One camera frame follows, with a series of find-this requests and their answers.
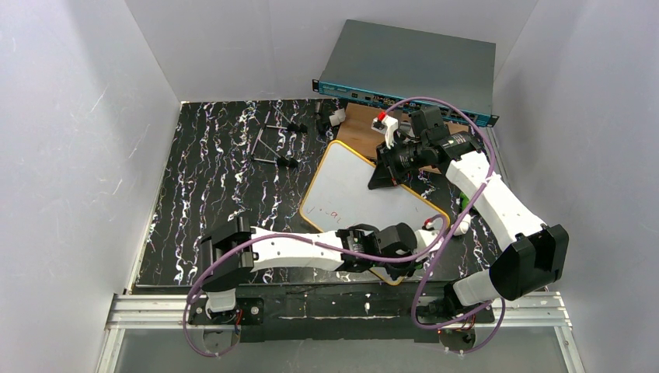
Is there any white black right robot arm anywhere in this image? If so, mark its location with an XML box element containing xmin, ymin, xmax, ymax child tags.
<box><xmin>368</xmin><ymin>106</ymin><xmax>569</xmax><ymax>319</ymax></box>

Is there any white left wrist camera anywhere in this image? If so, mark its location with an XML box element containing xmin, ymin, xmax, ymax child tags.
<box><xmin>413</xmin><ymin>223</ymin><xmax>445</xmax><ymax>254</ymax></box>

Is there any brown wooden board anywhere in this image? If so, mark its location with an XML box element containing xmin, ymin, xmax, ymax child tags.
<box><xmin>330</xmin><ymin>103</ymin><xmax>445</xmax><ymax>182</ymax></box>

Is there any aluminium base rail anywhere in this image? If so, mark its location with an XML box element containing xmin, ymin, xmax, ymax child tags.
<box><xmin>96</xmin><ymin>291</ymin><xmax>585</xmax><ymax>372</ymax></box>

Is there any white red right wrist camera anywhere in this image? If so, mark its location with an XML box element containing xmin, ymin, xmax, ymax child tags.
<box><xmin>371</xmin><ymin>111</ymin><xmax>399</xmax><ymax>148</ymax></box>

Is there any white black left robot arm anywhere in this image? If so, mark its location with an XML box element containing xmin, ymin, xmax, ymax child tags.
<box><xmin>187</xmin><ymin>218</ymin><xmax>437</xmax><ymax>318</ymax></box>

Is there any white pvc elbow near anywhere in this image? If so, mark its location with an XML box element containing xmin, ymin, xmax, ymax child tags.
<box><xmin>454</xmin><ymin>214</ymin><xmax>472</xmax><ymax>235</ymax></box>

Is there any white pvc elbow far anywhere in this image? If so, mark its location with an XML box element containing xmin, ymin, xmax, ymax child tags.
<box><xmin>328</xmin><ymin>109</ymin><xmax>347</xmax><ymax>127</ymax></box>

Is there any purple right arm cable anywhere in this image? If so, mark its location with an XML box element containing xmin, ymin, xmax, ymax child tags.
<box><xmin>381</xmin><ymin>96</ymin><xmax>507</xmax><ymax>355</ymax></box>

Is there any teal grey network switch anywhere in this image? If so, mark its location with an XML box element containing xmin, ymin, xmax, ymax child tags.
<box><xmin>312</xmin><ymin>19</ymin><xmax>499</xmax><ymax>127</ymax></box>

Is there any yellow framed whiteboard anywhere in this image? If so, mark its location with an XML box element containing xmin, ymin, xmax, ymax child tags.
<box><xmin>298</xmin><ymin>140</ymin><xmax>451</xmax><ymax>286</ymax></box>

